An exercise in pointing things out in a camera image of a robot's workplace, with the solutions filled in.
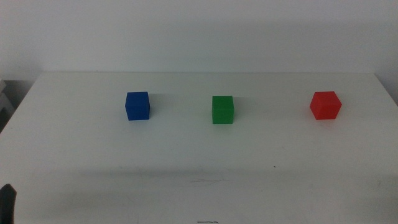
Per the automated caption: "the blue cube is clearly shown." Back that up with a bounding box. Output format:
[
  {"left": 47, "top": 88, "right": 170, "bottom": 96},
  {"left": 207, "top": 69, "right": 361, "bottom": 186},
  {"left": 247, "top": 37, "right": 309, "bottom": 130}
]
[{"left": 124, "top": 91, "right": 150, "bottom": 121}]

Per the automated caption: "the green cube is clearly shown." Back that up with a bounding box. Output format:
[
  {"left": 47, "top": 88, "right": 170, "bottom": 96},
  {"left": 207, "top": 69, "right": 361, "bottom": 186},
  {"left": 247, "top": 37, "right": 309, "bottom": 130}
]
[{"left": 211, "top": 95, "right": 234, "bottom": 124}]

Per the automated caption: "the red cube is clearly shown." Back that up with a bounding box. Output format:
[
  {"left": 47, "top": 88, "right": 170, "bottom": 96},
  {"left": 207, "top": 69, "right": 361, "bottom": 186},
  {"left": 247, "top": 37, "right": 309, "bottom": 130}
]
[{"left": 309, "top": 91, "right": 343, "bottom": 121}]

